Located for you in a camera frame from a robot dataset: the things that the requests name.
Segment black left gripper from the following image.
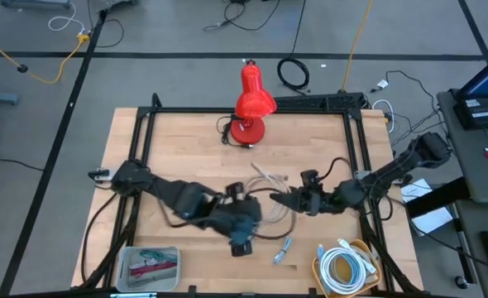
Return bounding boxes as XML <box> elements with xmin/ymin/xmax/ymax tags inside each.
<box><xmin>210</xmin><ymin>194</ymin><xmax>264</xmax><ymax>257</ymax></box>

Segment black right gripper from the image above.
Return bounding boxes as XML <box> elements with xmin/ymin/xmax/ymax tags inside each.
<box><xmin>270</xmin><ymin>185</ymin><xmax>336</xmax><ymax>217</ymax></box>

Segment light blue cable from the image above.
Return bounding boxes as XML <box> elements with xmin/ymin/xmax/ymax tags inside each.
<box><xmin>316</xmin><ymin>243</ymin><xmax>371</xmax><ymax>291</ymax></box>

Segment thin white cable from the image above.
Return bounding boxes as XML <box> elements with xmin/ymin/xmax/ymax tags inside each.
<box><xmin>127</xmin><ymin>271</ymin><xmax>178</xmax><ymax>289</ymax></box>

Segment yellow plastic bin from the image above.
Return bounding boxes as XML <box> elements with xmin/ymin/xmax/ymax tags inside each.
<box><xmin>312</xmin><ymin>238</ymin><xmax>383</xmax><ymax>297</ymax></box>

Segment black perforated tray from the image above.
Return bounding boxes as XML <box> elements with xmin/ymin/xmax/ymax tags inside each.
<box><xmin>275</xmin><ymin>92</ymin><xmax>367</xmax><ymax>112</ymax></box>

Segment red desk lamp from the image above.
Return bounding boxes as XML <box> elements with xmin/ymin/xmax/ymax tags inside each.
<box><xmin>229</xmin><ymin>60</ymin><xmax>278</xmax><ymax>146</ymax></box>

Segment grey plastic bin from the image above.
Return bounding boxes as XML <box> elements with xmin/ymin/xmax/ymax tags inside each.
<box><xmin>115</xmin><ymin>246</ymin><xmax>182</xmax><ymax>293</ymax></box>

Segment black desk beam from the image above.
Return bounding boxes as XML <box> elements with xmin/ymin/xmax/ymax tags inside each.
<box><xmin>404</xmin><ymin>177</ymin><xmax>468</xmax><ymax>219</ymax></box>

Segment white paper sheet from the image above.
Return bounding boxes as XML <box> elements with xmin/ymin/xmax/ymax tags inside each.
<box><xmin>400</xmin><ymin>178</ymin><xmax>454</xmax><ymax>237</ymax></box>

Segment grey desk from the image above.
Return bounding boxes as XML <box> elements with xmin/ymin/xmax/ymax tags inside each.
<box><xmin>436</xmin><ymin>89</ymin><xmax>488</xmax><ymax>204</ymax></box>

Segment black docking box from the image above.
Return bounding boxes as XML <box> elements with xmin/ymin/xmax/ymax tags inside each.
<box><xmin>452</xmin><ymin>98</ymin><xmax>488</xmax><ymax>130</ymax></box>

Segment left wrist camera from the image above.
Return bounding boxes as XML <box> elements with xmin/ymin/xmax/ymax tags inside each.
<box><xmin>226</xmin><ymin>181</ymin><xmax>246</xmax><ymax>198</ymax></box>

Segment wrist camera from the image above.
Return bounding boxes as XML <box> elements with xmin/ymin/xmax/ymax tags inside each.
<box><xmin>226</xmin><ymin>181</ymin><xmax>246</xmax><ymax>198</ymax></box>
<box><xmin>300</xmin><ymin>169</ymin><xmax>323</xmax><ymax>188</ymax></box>

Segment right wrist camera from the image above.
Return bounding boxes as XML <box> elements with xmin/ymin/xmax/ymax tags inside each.
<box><xmin>300</xmin><ymin>169</ymin><xmax>323</xmax><ymax>188</ymax></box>

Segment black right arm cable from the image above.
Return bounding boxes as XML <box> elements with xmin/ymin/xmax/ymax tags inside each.
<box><xmin>318</xmin><ymin>156</ymin><xmax>356</xmax><ymax>183</ymax></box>

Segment black lamp cord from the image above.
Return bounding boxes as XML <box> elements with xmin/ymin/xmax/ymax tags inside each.
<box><xmin>216</xmin><ymin>114</ymin><xmax>253</xmax><ymax>149</ymax></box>

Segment black metal table frame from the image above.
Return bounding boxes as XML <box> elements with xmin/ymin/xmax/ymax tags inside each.
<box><xmin>72</xmin><ymin>93</ymin><xmax>425</xmax><ymax>297</ymax></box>

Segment black hanging power cord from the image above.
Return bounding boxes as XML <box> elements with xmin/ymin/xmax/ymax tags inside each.
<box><xmin>276</xmin><ymin>0</ymin><xmax>310</xmax><ymax>91</ymax></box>

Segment white floor cable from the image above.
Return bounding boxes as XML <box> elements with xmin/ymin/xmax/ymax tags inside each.
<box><xmin>371</xmin><ymin>99</ymin><xmax>395</xmax><ymax>134</ymax></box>

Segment yellow hanging power cord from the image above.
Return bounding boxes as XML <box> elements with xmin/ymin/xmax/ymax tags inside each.
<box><xmin>342</xmin><ymin>0</ymin><xmax>373</xmax><ymax>93</ymax></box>

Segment yellow floor extension cord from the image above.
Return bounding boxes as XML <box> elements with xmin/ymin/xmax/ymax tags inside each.
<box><xmin>0</xmin><ymin>31</ymin><xmax>91</xmax><ymax>85</ymax></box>

